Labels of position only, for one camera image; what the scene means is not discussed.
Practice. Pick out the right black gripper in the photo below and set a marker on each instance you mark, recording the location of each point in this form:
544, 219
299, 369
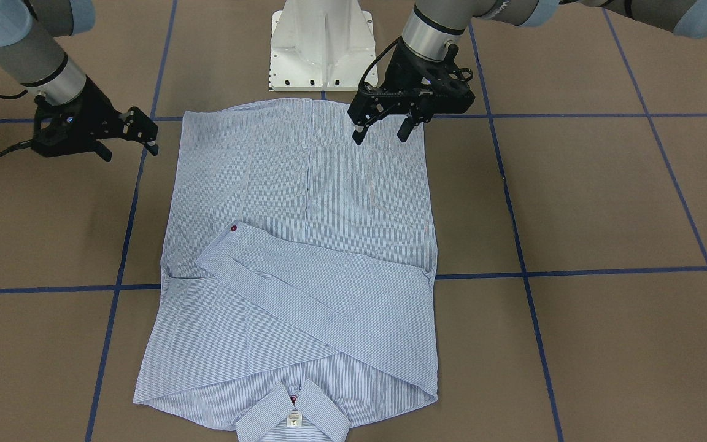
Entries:
97, 108

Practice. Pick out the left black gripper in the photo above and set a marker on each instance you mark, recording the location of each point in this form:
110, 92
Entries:
404, 69

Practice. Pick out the blue striped button-up shirt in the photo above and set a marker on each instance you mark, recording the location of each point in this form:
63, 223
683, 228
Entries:
297, 275

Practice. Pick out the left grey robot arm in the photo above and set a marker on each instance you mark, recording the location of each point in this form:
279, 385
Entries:
432, 24

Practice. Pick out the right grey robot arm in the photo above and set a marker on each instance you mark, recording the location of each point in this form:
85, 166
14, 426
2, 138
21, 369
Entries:
31, 55

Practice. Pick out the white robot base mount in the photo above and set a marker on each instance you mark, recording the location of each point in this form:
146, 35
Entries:
321, 46

